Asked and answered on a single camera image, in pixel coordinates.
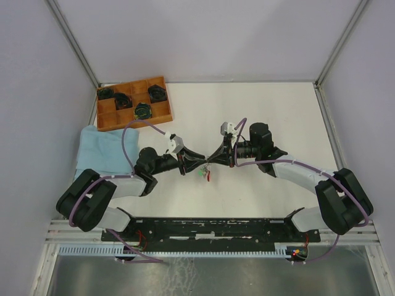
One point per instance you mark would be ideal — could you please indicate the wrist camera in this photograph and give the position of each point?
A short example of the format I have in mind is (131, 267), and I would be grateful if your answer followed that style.
(228, 128)
(174, 144)

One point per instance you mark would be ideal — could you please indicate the wooden compartment tray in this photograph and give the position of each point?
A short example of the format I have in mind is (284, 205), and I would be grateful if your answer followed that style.
(108, 118)

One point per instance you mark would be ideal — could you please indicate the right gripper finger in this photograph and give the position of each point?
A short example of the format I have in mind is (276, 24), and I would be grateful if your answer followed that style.
(220, 154)
(220, 161)

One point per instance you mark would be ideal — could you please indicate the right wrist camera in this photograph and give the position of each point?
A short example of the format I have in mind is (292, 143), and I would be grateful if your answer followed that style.
(228, 128)

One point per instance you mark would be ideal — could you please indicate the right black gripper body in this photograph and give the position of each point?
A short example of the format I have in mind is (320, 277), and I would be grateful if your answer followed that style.
(231, 153)

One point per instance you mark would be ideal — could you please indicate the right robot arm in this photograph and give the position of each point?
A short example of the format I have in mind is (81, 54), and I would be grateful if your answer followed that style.
(342, 202)

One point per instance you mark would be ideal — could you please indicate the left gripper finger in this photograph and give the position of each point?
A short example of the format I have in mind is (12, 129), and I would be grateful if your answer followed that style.
(192, 155)
(190, 165)

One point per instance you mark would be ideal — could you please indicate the black coil with green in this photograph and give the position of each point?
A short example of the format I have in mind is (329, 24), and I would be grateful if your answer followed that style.
(142, 111)

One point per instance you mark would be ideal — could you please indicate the light blue cloth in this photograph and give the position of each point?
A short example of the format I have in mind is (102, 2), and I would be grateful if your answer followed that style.
(107, 153)

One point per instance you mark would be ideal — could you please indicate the black coil top left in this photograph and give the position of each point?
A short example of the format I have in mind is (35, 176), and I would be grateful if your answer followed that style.
(104, 93)

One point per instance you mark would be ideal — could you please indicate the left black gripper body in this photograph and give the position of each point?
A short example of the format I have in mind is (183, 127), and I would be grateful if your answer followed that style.
(182, 163)

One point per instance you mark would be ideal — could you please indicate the black coil top right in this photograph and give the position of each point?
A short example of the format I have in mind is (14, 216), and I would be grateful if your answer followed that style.
(157, 94)

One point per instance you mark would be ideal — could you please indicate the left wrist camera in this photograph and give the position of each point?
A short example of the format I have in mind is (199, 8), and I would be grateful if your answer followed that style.
(174, 144)

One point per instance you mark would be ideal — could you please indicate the green tag key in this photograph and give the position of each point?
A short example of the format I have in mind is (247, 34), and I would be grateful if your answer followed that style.
(202, 173)

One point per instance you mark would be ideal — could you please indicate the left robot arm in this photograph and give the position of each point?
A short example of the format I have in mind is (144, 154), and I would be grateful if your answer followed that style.
(86, 202)

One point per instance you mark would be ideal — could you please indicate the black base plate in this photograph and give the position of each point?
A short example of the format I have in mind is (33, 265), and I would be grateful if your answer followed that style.
(214, 234)

